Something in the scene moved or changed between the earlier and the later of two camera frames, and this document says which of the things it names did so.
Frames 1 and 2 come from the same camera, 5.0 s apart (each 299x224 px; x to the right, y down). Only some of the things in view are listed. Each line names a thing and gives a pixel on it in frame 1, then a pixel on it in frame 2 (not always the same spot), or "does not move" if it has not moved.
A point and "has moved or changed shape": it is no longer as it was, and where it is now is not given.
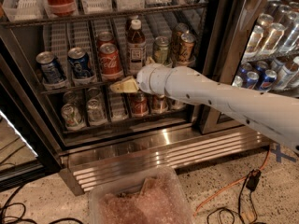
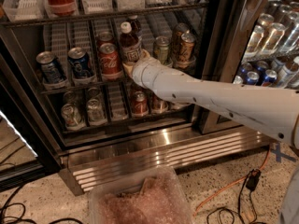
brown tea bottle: (128, 27) → (135, 28)
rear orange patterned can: (178, 31) does not move
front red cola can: (110, 63) does not move
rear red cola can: (106, 37) does not move
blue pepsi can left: (51, 70) does not move
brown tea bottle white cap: (136, 48) has moved or changed shape
